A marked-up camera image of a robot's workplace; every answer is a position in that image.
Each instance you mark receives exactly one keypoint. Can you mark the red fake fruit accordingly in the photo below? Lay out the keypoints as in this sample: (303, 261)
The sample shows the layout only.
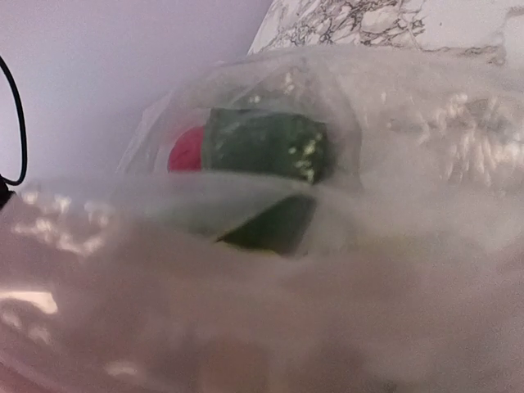
(186, 153)

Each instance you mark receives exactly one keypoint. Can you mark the clear zip top bag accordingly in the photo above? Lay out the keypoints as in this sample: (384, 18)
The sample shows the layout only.
(409, 277)

